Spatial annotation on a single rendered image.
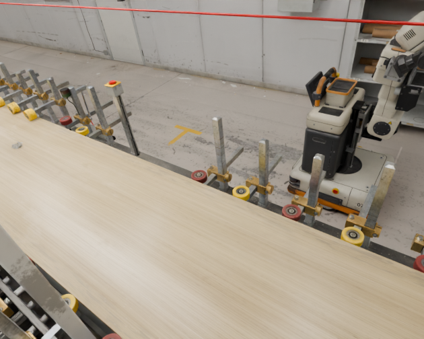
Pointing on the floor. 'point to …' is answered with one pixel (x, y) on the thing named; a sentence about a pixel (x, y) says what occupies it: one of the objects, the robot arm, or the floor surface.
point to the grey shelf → (406, 8)
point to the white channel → (31, 279)
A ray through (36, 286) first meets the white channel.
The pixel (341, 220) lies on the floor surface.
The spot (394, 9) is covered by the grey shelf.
